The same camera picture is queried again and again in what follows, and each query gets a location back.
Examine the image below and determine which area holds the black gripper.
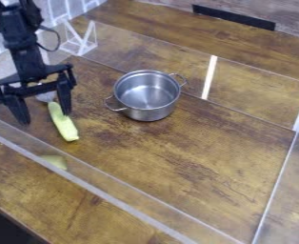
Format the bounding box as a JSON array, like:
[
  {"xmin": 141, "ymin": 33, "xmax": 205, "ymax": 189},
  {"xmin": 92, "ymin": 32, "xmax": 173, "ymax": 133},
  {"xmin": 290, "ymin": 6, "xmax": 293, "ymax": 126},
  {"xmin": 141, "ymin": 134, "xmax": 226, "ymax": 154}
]
[{"xmin": 0, "ymin": 44, "xmax": 76, "ymax": 125}]

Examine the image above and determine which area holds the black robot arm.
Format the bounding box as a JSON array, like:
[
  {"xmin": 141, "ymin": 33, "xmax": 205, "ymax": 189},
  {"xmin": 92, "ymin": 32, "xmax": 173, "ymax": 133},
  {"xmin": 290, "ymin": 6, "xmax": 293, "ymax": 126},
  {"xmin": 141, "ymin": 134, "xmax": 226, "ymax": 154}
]
[{"xmin": 0, "ymin": 0, "xmax": 76, "ymax": 125}]

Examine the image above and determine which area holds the small steel pot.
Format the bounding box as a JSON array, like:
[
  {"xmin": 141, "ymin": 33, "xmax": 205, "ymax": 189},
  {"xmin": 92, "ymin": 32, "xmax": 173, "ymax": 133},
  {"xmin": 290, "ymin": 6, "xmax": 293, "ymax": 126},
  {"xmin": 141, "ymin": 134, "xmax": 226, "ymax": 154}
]
[{"xmin": 105, "ymin": 70, "xmax": 188, "ymax": 122}]

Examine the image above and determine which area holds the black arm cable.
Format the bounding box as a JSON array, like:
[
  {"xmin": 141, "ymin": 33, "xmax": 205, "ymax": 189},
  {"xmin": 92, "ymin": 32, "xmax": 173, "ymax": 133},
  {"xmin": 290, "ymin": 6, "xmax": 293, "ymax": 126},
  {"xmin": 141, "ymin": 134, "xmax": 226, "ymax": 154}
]
[{"xmin": 34, "ymin": 24, "xmax": 62, "ymax": 52}]

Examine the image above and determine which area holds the clear acrylic triangle bracket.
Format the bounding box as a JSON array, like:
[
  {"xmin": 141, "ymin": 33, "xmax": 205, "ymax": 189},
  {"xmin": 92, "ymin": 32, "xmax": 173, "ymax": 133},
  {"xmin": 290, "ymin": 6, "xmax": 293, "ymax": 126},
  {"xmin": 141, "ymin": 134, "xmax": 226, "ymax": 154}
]
[{"xmin": 60, "ymin": 21, "xmax": 97, "ymax": 56}]

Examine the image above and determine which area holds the clear acrylic enclosure wall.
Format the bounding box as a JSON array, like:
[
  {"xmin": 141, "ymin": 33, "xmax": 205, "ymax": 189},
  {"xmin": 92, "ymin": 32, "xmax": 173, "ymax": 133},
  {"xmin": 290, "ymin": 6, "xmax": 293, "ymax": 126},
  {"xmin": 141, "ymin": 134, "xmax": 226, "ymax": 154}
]
[{"xmin": 0, "ymin": 22, "xmax": 299, "ymax": 244}]

